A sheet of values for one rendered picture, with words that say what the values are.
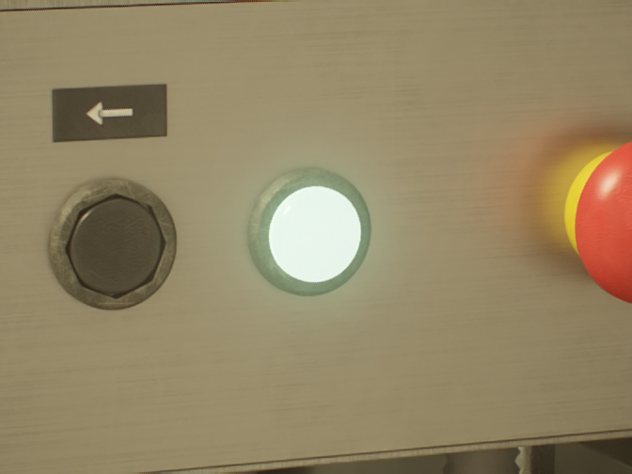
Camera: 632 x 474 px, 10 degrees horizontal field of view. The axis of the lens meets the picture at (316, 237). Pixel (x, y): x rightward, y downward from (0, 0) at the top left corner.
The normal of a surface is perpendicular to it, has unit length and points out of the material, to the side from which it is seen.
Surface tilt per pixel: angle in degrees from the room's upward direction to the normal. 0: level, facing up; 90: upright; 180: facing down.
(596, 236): 92
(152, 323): 90
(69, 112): 90
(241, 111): 90
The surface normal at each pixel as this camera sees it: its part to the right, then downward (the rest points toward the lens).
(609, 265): -0.25, 0.51
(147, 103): 0.37, 0.15
